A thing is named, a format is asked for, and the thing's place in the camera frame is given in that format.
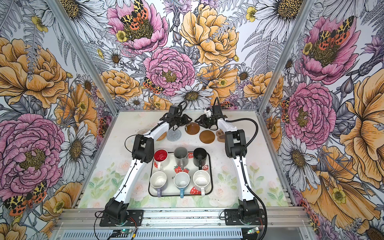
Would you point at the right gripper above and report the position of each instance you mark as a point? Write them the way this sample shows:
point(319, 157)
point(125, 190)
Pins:
point(202, 121)

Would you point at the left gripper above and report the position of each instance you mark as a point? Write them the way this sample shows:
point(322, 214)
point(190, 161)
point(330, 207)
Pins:
point(186, 120)

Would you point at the grey braided coaster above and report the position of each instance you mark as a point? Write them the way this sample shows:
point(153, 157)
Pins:
point(174, 135)

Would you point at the plain round wooden coaster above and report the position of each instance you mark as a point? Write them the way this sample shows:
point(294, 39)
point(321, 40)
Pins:
point(207, 137)

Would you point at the paw shaped wooden coaster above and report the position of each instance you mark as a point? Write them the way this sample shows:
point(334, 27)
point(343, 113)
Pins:
point(220, 136)

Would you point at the woven rattan coaster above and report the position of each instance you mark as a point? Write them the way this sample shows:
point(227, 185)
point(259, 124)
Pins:
point(162, 137)

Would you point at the scratched dark wooden coaster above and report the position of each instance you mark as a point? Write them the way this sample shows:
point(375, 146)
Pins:
point(192, 128)

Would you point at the multicolour braided coaster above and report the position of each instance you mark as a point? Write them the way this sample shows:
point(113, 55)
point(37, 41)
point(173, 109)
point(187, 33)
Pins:
point(143, 131)

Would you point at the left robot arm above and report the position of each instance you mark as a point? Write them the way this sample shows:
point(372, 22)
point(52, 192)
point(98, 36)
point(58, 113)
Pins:
point(143, 151)

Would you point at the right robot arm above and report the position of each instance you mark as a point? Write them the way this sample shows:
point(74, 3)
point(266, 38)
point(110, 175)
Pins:
point(236, 150)

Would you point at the grey mug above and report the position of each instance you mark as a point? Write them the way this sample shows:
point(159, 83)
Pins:
point(181, 157)

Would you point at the black mug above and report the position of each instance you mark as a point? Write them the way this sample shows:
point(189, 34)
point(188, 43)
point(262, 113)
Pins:
point(199, 157)

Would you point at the red interior mug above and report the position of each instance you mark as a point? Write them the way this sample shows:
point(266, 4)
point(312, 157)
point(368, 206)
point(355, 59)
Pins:
point(161, 159)

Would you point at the strawberry print serving tray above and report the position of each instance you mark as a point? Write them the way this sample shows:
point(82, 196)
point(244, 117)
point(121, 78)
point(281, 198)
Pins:
point(172, 169)

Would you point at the green circuit board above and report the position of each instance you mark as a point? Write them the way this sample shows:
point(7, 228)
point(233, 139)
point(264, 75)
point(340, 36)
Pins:
point(124, 233)

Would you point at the white mug blue handle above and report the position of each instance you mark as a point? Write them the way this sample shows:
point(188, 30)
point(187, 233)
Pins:
point(182, 181)

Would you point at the white mug purple handle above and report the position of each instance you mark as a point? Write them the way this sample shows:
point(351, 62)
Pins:
point(159, 181)

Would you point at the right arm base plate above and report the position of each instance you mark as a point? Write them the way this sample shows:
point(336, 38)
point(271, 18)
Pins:
point(234, 218)

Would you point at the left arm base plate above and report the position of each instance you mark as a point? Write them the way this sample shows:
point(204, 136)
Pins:
point(128, 218)

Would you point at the aluminium front rail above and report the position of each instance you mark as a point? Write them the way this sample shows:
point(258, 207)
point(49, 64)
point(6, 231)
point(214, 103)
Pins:
point(172, 218)

